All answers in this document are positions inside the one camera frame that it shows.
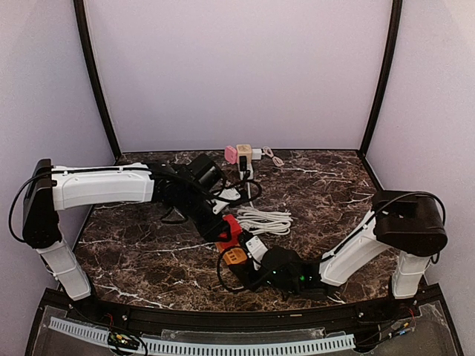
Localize red cube socket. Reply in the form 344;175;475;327
216;214;243;249

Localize orange power strip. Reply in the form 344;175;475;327
215;242;248;266

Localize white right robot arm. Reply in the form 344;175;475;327
217;190;448;300

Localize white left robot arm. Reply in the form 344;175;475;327
12;154;232;301

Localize pink plug adapter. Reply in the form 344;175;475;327
224;145;238;165

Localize black plug at back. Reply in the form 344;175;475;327
238;156;248;172

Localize beige cube socket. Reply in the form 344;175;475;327
236;144;252;161

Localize white power strip at back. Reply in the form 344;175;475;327
237;162;254;180

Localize white usb charger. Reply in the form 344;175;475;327
252;148;263;160

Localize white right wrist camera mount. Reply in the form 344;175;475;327
246;236;268;271

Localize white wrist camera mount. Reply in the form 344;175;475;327
211;188;240;214
246;236;268;271

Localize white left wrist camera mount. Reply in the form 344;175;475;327
211;188;240;214

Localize white coiled cable at back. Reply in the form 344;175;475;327
235;179;294;236

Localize white slotted cable duct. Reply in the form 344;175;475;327
47;317;356;355

